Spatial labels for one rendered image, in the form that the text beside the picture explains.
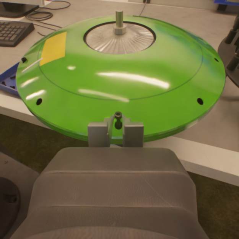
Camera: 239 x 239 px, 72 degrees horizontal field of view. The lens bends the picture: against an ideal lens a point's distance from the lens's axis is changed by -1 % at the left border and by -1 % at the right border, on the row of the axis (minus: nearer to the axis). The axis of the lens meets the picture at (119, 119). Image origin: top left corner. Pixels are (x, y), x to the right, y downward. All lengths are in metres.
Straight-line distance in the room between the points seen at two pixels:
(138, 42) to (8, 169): 0.43
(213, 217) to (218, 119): 0.98
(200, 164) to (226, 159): 0.05
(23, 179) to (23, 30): 0.55
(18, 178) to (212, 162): 0.44
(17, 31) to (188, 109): 0.69
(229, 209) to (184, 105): 1.24
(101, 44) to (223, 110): 0.32
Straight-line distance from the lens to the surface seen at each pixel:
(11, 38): 0.75
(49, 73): 0.23
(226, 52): 0.49
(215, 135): 0.39
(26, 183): 0.48
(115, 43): 0.25
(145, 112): 0.18
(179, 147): 0.35
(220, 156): 0.37
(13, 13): 1.03
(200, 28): 0.82
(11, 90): 0.50
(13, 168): 0.51
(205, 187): 1.38
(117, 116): 0.16
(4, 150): 1.34
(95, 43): 0.26
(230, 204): 1.42
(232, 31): 0.52
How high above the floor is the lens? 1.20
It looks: 51 degrees down
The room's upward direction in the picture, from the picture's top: 1 degrees counter-clockwise
